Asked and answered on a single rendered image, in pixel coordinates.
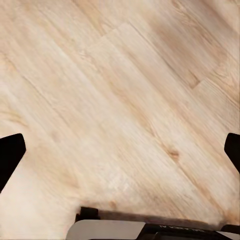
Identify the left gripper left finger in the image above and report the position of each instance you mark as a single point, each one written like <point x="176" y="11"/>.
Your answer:
<point x="12" y="149"/>

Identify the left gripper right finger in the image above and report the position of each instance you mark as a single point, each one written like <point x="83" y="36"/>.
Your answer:
<point x="232" y="149"/>

